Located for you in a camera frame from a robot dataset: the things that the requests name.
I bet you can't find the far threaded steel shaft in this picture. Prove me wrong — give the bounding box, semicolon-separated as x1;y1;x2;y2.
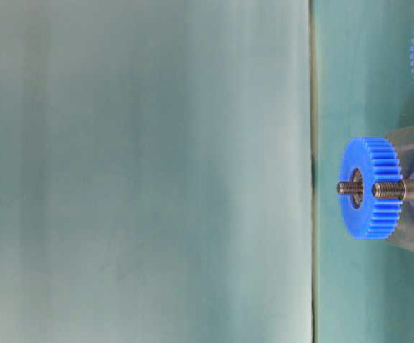
337;181;363;196

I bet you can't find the large blue gear on shaft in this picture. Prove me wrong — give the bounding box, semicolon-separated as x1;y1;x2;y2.
339;137;403;240

